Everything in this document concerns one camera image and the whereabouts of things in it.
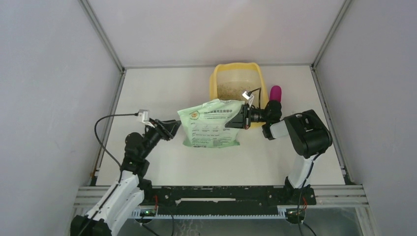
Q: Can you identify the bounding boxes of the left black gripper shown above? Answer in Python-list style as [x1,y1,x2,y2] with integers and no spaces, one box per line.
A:
[140,118,181,159]

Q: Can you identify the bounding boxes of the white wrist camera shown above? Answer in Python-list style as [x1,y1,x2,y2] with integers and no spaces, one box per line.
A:
[135,109,155,128]
[242,91,254,107]

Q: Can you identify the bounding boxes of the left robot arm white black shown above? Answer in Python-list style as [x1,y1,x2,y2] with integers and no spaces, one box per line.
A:
[70,119,181,236]

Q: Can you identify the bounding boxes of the scattered clean litter grains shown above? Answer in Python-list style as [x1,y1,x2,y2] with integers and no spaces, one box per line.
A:
[217,82,252,100]

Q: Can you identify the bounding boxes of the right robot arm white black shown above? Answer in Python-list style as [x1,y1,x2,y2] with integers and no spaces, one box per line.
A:
[225,100,333,205]

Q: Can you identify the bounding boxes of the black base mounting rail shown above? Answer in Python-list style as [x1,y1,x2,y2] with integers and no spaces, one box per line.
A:
[140,185,317,214]

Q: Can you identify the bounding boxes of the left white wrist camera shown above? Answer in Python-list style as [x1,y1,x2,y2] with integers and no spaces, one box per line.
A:
[135,109,155,128]

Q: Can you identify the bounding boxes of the green cat litter bag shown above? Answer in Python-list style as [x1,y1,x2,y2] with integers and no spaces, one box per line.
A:
[178,99,244,148]

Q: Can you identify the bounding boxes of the white slotted cable duct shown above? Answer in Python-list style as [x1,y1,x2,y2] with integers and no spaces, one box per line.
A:
[128,208,287,219]

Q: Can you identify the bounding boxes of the yellow plastic litter box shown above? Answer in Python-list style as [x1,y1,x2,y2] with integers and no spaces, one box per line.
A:
[209,62,269,128]

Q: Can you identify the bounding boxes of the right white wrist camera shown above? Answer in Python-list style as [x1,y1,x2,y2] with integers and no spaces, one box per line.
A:
[242,91,254,107]

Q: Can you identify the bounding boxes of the left black camera cable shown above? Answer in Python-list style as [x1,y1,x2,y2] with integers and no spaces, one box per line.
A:
[93,113,139,173]

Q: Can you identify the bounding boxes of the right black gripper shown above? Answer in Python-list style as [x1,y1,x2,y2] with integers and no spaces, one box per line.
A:
[225,103,270,129]

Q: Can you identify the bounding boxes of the pink plastic litter scoop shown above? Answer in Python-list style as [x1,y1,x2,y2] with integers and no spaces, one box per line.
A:
[269,86,282,102]

